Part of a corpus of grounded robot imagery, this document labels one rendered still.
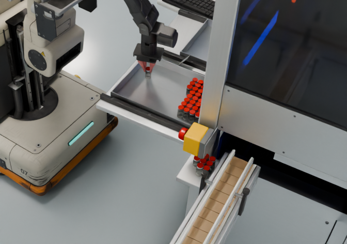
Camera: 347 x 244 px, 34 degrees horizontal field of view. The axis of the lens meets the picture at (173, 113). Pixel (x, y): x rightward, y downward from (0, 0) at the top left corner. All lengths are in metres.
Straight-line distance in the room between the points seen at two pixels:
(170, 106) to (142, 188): 0.94
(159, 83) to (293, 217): 0.69
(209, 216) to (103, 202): 1.23
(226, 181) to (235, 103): 0.25
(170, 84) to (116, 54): 1.55
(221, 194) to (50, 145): 1.20
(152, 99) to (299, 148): 0.61
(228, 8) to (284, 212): 0.77
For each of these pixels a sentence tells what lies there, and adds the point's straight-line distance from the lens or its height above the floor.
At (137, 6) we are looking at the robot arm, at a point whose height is 1.24.
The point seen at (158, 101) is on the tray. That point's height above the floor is 0.88.
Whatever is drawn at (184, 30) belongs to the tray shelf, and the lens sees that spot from 2.40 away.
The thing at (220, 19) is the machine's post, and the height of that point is 1.42.
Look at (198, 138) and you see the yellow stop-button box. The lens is 1.74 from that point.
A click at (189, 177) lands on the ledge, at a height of 0.88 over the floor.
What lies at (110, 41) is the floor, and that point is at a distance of 3.77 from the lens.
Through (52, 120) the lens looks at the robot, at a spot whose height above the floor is 0.28.
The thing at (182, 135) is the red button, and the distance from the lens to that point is 1.78.
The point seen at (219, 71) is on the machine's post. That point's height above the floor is 1.24.
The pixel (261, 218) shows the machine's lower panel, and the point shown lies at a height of 0.67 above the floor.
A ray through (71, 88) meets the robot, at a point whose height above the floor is 0.28.
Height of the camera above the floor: 2.30
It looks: 45 degrees down
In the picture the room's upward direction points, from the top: 5 degrees clockwise
